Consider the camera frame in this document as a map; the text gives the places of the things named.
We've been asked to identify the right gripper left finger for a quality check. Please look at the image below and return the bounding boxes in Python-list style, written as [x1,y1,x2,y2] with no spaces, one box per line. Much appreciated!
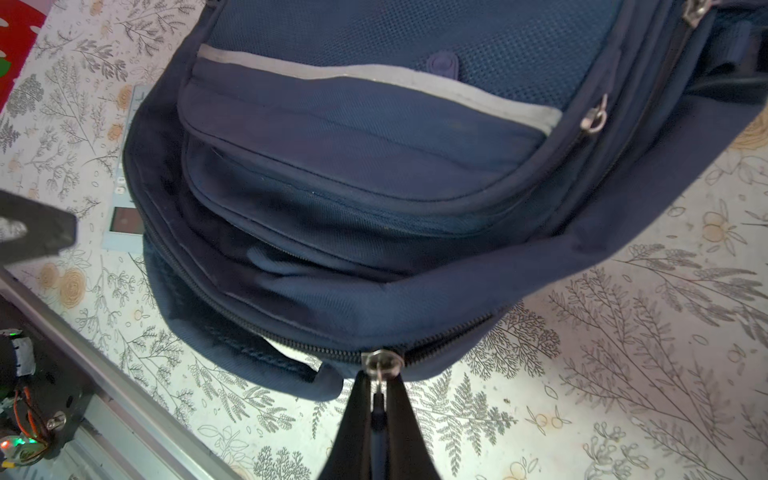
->
[318,371,372,480]

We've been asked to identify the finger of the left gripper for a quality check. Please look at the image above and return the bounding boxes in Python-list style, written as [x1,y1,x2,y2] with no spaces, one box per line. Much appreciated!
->
[1,191,77,266]

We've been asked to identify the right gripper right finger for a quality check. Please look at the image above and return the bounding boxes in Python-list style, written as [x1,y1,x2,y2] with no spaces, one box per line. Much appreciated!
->
[385,376,441,480]

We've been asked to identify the navy blue student backpack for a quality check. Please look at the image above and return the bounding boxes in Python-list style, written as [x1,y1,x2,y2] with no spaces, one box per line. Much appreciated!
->
[123,1,767,401]

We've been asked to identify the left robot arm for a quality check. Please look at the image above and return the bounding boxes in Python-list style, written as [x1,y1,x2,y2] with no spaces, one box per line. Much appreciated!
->
[1,191,93,471]

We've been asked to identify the floral table cloth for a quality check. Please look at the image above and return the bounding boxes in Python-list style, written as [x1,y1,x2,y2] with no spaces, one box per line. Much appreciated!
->
[1,1,767,479]

